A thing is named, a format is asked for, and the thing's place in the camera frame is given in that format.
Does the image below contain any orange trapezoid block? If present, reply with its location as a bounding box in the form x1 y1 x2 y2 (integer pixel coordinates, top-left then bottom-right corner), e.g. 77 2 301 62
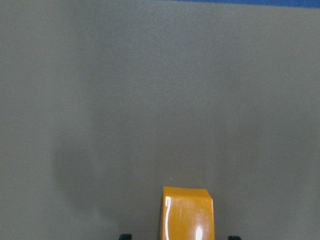
159 186 215 240

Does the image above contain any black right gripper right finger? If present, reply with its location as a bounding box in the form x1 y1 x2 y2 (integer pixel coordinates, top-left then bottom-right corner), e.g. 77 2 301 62
228 235 241 240

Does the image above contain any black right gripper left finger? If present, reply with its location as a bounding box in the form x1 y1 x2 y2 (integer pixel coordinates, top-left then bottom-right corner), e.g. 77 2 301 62
118 233 132 240

